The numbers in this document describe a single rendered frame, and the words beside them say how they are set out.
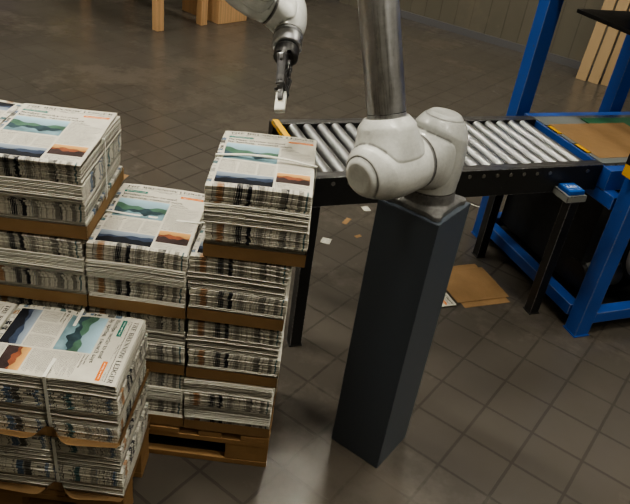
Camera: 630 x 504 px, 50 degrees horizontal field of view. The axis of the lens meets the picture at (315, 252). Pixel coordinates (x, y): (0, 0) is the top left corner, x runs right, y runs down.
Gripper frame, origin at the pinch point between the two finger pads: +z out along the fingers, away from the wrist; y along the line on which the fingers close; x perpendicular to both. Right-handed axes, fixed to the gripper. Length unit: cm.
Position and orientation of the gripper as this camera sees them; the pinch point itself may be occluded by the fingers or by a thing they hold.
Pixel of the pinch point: (280, 101)
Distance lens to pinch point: 199.1
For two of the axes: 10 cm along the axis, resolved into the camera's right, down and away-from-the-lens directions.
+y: 1.2, 4.6, 8.8
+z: -0.7, 8.9, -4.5
